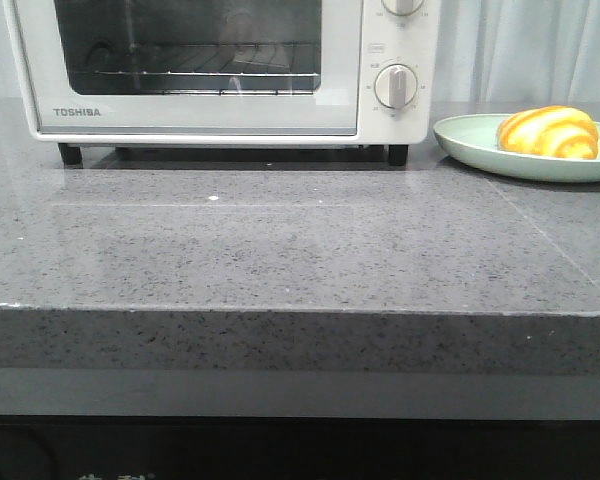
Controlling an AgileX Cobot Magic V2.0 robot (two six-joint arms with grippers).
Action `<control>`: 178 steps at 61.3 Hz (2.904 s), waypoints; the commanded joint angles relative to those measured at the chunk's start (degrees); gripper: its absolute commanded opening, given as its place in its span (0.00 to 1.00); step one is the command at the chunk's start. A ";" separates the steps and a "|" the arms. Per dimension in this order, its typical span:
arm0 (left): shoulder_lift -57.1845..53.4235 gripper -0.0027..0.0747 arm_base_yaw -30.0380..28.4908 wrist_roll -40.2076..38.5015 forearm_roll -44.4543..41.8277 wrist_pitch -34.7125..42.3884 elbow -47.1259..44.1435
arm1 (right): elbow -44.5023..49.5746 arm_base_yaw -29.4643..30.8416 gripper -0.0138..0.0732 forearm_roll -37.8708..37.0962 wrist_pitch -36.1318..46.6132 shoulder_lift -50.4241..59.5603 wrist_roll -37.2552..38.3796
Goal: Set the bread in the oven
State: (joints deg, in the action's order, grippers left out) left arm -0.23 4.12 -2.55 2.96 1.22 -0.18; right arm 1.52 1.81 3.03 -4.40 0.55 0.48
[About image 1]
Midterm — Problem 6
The glass oven door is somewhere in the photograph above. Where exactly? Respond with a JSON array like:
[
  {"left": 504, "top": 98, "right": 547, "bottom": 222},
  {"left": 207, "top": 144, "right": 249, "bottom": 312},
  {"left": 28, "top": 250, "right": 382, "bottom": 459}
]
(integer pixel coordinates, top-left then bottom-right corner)
[{"left": 4, "top": 1, "right": 364, "bottom": 140}]

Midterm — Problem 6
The yellow croissant bread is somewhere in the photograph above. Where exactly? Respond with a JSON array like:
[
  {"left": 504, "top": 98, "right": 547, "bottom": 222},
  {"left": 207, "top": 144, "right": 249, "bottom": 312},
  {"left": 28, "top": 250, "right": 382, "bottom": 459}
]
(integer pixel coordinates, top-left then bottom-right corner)
[{"left": 496, "top": 105, "right": 600, "bottom": 160}]

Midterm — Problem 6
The white Toshiba toaster oven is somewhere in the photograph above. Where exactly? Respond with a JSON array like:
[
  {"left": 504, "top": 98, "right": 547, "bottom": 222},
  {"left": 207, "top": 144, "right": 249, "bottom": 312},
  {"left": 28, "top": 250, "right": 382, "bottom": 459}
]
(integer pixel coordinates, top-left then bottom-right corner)
[{"left": 4, "top": 1, "right": 441, "bottom": 166}]

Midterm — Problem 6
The lower timer knob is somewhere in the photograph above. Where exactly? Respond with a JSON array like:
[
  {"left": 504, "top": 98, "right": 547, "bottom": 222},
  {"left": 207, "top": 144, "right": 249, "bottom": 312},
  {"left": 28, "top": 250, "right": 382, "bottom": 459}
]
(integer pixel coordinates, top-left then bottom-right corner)
[{"left": 374, "top": 64, "right": 418, "bottom": 110}]

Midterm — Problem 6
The mint green plate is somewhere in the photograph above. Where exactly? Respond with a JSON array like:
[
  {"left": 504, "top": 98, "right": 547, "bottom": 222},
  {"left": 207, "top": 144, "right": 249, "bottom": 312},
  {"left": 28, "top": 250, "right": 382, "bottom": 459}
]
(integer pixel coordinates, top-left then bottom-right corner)
[{"left": 433, "top": 114, "right": 600, "bottom": 183}]

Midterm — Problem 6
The upper temperature knob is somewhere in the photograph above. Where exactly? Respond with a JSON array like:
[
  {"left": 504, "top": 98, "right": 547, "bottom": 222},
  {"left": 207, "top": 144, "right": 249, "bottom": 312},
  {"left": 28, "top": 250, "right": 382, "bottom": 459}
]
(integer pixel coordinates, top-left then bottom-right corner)
[{"left": 382, "top": 0, "right": 424, "bottom": 16}]

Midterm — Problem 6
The metal wire oven rack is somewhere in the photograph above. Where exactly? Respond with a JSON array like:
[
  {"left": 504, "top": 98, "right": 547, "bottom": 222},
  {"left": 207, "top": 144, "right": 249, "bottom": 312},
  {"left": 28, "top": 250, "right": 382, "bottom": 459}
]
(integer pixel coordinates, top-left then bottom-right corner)
[{"left": 85, "top": 42, "right": 322, "bottom": 95}]

